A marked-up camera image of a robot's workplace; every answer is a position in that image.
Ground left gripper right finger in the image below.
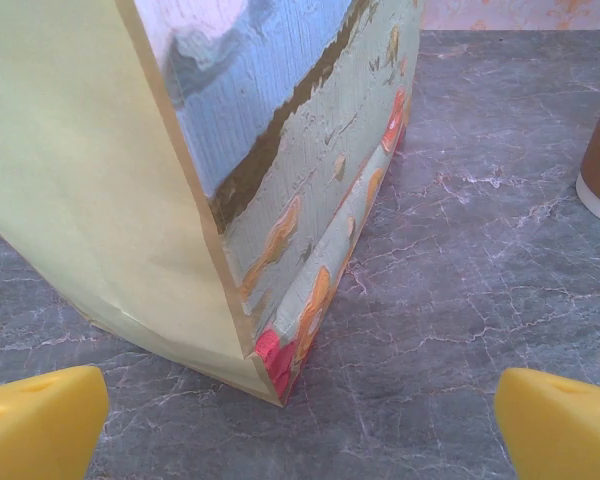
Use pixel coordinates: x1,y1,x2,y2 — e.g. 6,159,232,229
494,367,600,480

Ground painted print paper bag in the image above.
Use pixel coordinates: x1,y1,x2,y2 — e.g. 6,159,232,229
0,0,426,409

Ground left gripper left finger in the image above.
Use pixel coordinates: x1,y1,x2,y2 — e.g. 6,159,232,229
0,364,110,480

